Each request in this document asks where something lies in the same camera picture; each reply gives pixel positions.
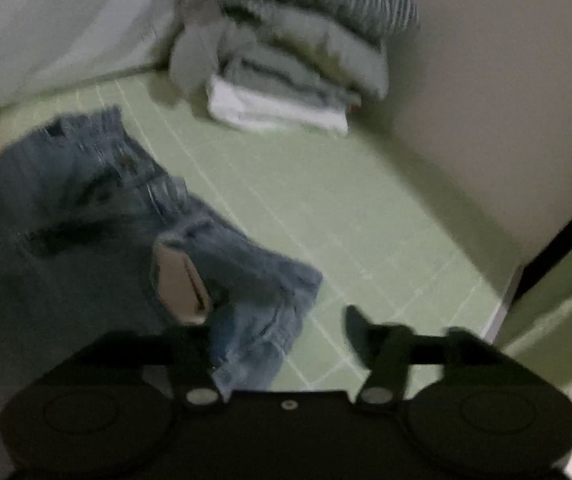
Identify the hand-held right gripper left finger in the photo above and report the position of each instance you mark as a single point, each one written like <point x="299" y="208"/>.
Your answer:
<point x="189" y="355"/>

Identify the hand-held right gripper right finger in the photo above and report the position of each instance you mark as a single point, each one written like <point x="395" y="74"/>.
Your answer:
<point x="357" y="331"/>

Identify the blue denim jeans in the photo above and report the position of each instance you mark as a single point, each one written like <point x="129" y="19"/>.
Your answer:
<point x="90" y="240"/>

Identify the green checked bed sheet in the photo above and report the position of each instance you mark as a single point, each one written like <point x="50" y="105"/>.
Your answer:
<point x="326" y="195"/>

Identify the white folded cloth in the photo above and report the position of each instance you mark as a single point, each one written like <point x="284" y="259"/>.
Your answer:
<point x="271" y="107"/>

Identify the pale blue folded garment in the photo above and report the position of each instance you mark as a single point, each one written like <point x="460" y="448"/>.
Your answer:
<point x="276" y="77"/>

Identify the pale grey-green folded garment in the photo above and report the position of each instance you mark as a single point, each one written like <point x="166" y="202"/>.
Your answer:
<point x="316" y="40"/>

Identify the grey crumpled cloth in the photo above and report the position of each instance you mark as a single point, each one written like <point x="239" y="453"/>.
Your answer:
<point x="193" y="55"/>

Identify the white curtain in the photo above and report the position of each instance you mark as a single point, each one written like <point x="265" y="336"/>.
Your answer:
<point x="60" y="25"/>

